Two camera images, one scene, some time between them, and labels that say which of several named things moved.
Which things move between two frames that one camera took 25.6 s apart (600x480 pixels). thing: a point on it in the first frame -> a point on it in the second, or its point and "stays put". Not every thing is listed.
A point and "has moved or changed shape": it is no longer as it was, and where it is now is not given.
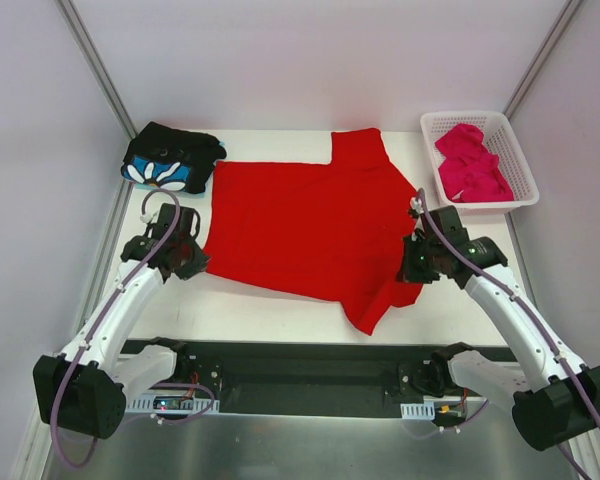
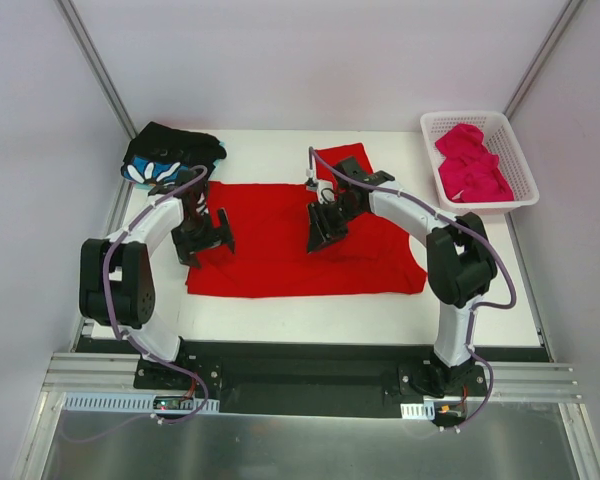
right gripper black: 412,261 -> 331,218
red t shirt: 328,232 has moved or changed shape
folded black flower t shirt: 165,157 stays put
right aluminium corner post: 569,9 stays put
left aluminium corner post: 98,67 stays put
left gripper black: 191,257 -> 202,238
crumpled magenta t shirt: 468,171 stays put
